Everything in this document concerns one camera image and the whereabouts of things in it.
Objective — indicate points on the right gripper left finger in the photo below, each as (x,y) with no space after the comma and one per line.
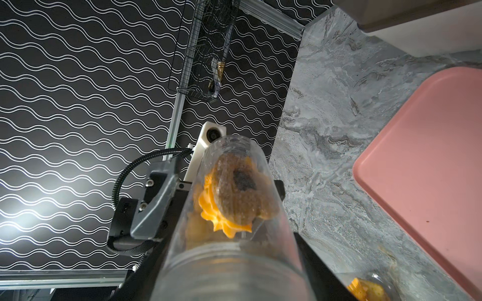
(140,285)

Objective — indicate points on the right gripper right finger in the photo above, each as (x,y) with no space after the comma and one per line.
(323,281)

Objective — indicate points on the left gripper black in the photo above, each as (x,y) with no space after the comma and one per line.
(158,212)

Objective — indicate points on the brown heart cookie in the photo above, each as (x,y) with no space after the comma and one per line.
(241,192)

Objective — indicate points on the clear cookie jar handled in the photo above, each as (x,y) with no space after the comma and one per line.
(233,240)

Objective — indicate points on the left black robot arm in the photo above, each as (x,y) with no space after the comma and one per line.
(119,240)

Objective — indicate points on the clear cookie jar middle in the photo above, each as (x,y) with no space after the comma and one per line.
(369,285)

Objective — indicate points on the pink plastic tray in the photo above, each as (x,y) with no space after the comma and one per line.
(424,170)

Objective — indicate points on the brown white storage box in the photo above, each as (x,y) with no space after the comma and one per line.
(419,28)

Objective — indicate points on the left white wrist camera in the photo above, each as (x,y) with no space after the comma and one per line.
(209,133)

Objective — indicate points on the black wire wall basket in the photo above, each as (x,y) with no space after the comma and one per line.
(202,48)

